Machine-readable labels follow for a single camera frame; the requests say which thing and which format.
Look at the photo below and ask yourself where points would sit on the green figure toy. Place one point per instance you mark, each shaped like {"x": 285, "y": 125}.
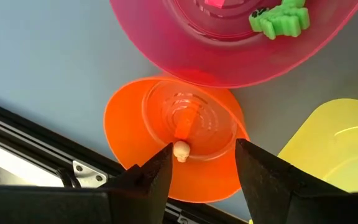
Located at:
{"x": 278, "y": 25}

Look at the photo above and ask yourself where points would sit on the translucent yellow plastic bin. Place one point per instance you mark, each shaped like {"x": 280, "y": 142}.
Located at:
{"x": 337, "y": 140}

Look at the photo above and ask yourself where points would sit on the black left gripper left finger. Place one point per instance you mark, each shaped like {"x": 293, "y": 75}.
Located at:
{"x": 73, "y": 205}

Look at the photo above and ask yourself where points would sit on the orange plastic bowl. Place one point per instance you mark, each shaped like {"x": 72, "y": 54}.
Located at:
{"x": 129, "y": 124}

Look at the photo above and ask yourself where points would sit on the small cream skull toy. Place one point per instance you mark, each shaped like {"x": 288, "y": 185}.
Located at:
{"x": 181, "y": 151}

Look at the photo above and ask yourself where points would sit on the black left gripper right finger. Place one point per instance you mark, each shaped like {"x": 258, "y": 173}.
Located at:
{"x": 291, "y": 199}

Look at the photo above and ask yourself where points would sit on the pink plastic bowl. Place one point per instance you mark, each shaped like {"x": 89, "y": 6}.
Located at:
{"x": 166, "y": 37}

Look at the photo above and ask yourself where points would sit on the silver corner bracket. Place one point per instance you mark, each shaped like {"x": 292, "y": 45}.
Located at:
{"x": 89, "y": 174}

